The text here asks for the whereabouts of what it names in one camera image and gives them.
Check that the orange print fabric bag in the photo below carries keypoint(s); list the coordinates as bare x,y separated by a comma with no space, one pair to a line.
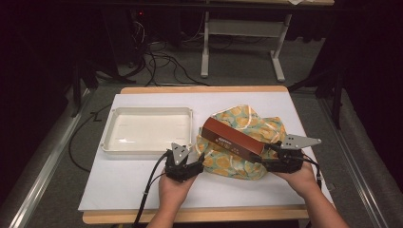
231,164

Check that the metal floor rail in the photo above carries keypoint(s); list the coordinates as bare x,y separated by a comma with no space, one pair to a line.
351,164
50,158

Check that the dark computer tower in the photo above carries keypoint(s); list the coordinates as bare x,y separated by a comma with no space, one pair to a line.
138,34

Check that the white desk with frame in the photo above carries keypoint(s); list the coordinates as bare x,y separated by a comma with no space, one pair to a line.
247,28

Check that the white table mat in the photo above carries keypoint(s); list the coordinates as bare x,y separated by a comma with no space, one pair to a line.
126,180

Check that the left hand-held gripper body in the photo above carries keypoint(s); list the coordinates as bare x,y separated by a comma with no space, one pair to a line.
179,169

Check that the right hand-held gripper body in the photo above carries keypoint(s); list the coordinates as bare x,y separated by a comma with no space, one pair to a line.
290,158

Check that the person's right hand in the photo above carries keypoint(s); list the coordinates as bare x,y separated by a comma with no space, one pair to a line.
297,182

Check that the black metal stand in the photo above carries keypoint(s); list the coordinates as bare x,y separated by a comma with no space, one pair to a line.
77,85
335,91

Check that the long brown box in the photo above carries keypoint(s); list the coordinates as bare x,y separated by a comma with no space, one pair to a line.
233,141

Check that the white plastic tray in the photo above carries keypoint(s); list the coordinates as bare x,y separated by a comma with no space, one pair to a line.
149,129

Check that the person's left hand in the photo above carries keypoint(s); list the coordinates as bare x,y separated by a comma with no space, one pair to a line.
174,193

